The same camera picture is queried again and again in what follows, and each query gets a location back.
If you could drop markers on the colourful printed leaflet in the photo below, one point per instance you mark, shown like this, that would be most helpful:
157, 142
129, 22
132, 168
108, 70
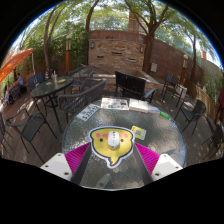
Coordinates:
114, 103

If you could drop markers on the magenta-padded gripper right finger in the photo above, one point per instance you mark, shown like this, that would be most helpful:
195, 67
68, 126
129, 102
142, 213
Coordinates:
163, 165

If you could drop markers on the dark slatted metal chair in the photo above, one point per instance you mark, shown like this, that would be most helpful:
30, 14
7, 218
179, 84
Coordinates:
170, 80

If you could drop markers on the orange parasol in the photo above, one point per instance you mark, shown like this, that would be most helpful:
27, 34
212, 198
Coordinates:
15, 60

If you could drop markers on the wooden lamp post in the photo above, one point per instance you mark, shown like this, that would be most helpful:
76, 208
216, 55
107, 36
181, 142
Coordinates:
184, 70
68, 53

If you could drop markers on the black metal mesh chair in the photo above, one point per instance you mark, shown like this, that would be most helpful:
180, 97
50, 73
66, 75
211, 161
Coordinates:
199, 108
217, 136
31, 126

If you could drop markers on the yellow card with code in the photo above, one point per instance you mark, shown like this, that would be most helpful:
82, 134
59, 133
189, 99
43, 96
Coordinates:
138, 132

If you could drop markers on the round dark patio table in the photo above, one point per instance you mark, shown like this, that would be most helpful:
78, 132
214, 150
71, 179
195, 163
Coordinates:
51, 87

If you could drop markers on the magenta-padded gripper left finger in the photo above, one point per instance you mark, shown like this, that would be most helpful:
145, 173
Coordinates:
56, 163

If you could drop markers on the dark wicker armchair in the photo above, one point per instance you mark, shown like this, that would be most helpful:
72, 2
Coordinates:
81, 71
85, 96

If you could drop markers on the tree with slender trunk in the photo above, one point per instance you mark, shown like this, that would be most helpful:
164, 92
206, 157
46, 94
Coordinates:
89, 20
194, 60
48, 43

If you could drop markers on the black wooden armchair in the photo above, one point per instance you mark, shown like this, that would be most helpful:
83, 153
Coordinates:
130, 81

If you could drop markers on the blue slatted chair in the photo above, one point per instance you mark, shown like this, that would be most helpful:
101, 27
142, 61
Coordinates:
35, 80

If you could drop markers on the person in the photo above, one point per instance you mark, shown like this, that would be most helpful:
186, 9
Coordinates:
20, 80

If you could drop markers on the yellow chick-shaped mouse pad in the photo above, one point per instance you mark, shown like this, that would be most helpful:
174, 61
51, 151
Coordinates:
99, 145

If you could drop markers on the white licence plate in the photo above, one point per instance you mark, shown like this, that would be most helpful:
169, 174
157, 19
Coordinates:
88, 112

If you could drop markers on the forked trunk tree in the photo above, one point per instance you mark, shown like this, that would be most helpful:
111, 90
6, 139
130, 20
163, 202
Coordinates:
148, 50

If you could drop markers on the white wall box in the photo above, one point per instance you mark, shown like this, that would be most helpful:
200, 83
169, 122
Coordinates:
154, 67

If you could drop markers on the green wipes packet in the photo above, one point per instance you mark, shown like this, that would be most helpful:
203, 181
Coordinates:
164, 115

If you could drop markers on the white computer mouse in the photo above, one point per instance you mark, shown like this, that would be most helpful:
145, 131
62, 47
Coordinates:
113, 140

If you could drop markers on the white flat box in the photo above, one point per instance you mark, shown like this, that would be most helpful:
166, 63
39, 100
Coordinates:
138, 105

